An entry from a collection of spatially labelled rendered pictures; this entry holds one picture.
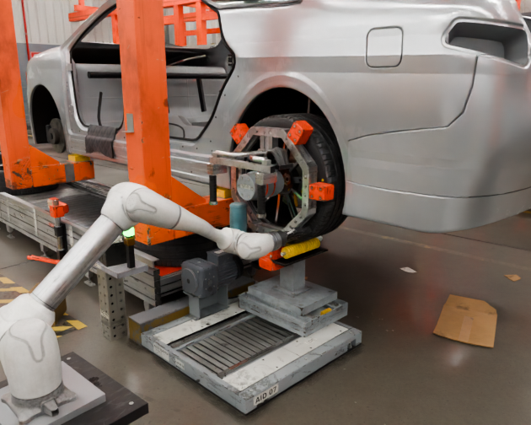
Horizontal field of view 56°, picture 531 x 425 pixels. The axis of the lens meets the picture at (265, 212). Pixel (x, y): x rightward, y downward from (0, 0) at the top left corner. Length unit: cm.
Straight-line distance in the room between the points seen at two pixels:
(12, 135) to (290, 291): 255
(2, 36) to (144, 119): 199
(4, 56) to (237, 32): 210
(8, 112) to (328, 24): 272
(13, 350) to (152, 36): 153
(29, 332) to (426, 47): 169
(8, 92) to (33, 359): 286
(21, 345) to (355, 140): 149
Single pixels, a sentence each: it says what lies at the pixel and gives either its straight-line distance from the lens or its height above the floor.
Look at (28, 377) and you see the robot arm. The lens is 176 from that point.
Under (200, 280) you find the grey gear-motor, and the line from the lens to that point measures 263.
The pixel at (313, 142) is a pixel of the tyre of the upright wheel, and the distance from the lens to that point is 236.
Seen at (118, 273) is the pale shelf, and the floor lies 45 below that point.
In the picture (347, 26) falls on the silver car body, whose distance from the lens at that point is 227.
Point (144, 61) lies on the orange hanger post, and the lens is 253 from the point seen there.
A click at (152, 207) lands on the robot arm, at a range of 180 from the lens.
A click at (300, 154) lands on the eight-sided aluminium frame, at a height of 101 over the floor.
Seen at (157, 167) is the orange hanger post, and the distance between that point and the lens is 258.
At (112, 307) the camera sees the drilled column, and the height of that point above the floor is 19.
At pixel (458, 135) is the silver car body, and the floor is 114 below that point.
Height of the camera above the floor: 134
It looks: 15 degrees down
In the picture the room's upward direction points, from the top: straight up
